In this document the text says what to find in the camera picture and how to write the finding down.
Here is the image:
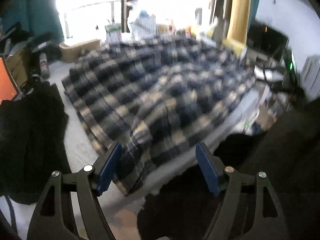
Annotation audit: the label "orange lit monitor screen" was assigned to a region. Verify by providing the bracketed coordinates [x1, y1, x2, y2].
[0, 57, 18, 103]

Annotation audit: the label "navy plaid pants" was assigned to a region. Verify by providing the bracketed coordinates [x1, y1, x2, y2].
[62, 36, 256, 195]

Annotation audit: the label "green white carton box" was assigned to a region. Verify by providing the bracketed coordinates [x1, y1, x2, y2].
[105, 23, 121, 44]

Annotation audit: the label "spray can bottle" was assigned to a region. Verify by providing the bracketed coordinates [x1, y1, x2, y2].
[39, 53, 50, 79]

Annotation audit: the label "black cloth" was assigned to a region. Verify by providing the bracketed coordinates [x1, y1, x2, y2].
[1, 82, 71, 205]

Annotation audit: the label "yellow curtain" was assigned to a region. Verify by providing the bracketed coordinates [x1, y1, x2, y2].
[222, 0, 251, 56]

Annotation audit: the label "teal curtain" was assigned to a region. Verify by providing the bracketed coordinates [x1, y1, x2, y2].
[1, 0, 63, 43]

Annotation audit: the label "cardboard box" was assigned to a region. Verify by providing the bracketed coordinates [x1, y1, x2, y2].
[59, 39, 100, 63]

